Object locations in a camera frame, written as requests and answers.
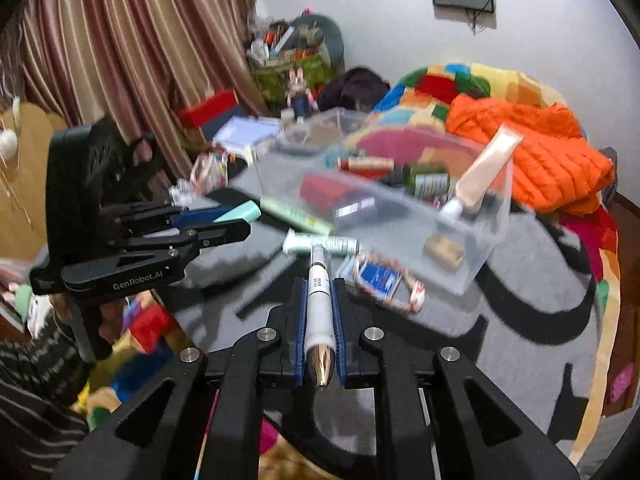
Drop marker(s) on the light blue book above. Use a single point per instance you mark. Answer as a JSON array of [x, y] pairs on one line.
[[245, 132]]

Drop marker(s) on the blue packet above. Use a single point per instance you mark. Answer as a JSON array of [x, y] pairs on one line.
[[375, 275]]

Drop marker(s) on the teal tube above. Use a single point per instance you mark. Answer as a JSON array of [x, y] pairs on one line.
[[245, 212]]

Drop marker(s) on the clear plastic box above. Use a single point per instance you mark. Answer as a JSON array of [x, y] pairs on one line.
[[400, 240]]

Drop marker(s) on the grey-green neck pillow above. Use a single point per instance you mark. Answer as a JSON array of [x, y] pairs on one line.
[[330, 30]]

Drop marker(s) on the red packet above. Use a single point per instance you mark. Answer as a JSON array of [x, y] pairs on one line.
[[322, 191]]

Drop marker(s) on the striped pink curtain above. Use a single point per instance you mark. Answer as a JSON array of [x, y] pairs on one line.
[[125, 35]]

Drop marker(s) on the dark clothes pile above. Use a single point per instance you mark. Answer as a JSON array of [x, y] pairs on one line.
[[355, 85]]

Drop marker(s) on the person's left forearm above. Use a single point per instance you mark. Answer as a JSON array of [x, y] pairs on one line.
[[35, 385]]

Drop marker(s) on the pink bunny toy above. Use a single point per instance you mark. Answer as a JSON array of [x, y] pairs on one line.
[[300, 87]]

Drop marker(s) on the person's left hand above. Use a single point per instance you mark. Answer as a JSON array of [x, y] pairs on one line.
[[109, 330]]

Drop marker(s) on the orange puffer jacket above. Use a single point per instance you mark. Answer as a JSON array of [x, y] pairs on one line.
[[550, 155]]

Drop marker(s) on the grey and black blanket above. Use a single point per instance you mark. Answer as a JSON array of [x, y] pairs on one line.
[[500, 300]]

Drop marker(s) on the red-brown cylinder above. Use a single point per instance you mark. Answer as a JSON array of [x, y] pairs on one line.
[[365, 164]]

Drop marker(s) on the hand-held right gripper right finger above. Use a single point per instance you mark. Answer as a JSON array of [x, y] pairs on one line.
[[339, 320]]

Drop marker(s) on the dark green bottle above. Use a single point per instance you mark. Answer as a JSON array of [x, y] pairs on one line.
[[425, 182]]

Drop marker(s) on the green basket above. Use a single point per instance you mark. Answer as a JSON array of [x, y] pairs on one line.
[[270, 77]]

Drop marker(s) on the white pen with gold tip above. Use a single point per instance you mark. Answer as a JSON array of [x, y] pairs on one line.
[[320, 310]]

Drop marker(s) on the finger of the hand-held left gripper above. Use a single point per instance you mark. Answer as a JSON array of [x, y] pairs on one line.
[[225, 234], [200, 216]]

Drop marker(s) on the pink transparent bag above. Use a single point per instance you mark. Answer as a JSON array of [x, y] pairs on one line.
[[207, 170]]

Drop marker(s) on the dark blue box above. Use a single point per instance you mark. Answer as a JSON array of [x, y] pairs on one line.
[[220, 124]]

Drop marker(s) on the colourful patchwork blanket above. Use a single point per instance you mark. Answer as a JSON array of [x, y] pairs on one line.
[[500, 85]]

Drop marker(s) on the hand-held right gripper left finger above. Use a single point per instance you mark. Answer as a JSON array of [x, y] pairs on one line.
[[300, 320]]

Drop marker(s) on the beige tube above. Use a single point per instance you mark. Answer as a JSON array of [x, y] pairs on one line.
[[485, 165]]

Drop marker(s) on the red box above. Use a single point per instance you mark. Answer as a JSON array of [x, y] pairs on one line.
[[210, 107]]

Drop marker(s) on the light green tube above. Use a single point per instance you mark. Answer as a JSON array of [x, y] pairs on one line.
[[295, 215]]

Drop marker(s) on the small brown box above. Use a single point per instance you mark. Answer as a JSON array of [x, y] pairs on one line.
[[442, 250]]

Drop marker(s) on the white printed tube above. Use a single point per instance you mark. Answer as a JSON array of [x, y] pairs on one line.
[[345, 245]]

